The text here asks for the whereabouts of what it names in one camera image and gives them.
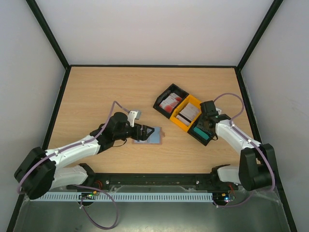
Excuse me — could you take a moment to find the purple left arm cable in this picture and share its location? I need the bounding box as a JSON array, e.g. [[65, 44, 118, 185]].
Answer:
[[17, 101, 131, 229]]

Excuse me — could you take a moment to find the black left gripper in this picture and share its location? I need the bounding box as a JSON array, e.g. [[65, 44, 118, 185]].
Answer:
[[114, 123, 155, 141]]

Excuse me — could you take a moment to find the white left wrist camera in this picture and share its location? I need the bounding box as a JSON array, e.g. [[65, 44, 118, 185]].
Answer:
[[127, 110, 141, 127]]

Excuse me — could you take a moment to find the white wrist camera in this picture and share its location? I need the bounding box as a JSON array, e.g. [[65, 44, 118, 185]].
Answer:
[[216, 108, 222, 115], [127, 110, 141, 127]]

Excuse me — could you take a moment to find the black card bin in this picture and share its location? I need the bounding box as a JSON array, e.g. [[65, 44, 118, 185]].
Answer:
[[153, 84, 189, 119]]

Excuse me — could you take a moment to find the red white cards stack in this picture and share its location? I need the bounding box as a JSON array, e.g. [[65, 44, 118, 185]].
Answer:
[[159, 93, 182, 114]]

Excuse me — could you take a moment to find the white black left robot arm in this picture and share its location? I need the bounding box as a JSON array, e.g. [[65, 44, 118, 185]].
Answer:
[[14, 111, 155, 200]]

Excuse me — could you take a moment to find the yellow card bin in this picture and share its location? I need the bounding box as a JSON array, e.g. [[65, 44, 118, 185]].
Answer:
[[170, 95, 201, 132]]

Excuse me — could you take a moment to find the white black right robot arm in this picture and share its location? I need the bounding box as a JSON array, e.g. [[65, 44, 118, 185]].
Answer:
[[198, 101, 275, 191]]

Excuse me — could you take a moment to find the black bin with teal cards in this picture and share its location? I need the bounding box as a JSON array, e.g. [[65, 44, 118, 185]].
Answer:
[[187, 117, 218, 146]]

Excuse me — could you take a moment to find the black mounting rail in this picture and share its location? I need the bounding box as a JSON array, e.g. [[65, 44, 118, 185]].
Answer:
[[24, 172, 281, 191]]

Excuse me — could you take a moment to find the black enclosure frame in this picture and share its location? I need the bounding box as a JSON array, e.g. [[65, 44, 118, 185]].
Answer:
[[0, 0, 309, 232]]

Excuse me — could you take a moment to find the teal cards stack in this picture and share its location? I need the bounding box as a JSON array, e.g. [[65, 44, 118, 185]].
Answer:
[[192, 127, 211, 143]]

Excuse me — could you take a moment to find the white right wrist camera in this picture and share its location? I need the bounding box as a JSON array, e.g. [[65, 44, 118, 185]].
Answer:
[[216, 108, 222, 115]]

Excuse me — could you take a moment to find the white slotted cable duct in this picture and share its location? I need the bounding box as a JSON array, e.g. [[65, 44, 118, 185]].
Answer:
[[37, 192, 213, 203]]

